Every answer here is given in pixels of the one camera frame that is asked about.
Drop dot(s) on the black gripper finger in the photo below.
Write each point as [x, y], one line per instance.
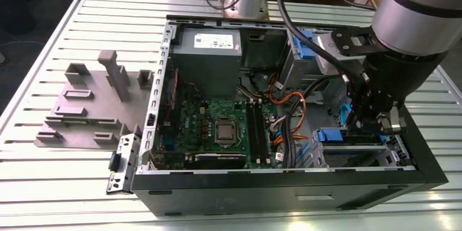
[363, 112]

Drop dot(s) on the hard disk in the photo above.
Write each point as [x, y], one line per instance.
[331, 136]

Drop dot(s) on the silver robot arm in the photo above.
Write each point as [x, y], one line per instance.
[416, 12]

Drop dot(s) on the silver disk bay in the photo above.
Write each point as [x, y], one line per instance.
[355, 148]

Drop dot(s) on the silver optical drive cage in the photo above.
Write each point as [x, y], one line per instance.
[296, 71]

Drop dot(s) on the blue plastic drive latch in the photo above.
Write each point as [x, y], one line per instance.
[307, 52]

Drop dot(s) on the black RAM slot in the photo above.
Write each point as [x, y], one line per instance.
[254, 133]
[264, 133]

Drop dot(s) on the silver CPU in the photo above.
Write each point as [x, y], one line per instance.
[226, 131]

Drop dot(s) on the CPU socket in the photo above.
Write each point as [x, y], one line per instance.
[226, 143]

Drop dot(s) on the black open PC case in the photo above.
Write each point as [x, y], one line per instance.
[253, 195]

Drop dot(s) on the black graphics card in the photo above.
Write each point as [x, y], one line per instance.
[217, 159]

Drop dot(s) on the grey power supply unit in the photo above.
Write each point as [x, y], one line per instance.
[206, 74]

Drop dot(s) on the green motherboard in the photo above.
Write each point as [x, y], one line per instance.
[197, 112]

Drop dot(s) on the black case fan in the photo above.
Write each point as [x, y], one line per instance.
[168, 98]

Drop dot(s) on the grey parts rack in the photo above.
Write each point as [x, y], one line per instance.
[105, 106]

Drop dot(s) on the green RAM stick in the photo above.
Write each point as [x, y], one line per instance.
[90, 121]

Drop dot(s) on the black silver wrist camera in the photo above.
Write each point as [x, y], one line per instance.
[396, 120]

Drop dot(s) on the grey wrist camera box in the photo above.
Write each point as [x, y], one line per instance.
[327, 52]

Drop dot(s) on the silver hinged slot bracket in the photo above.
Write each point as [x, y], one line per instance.
[129, 155]

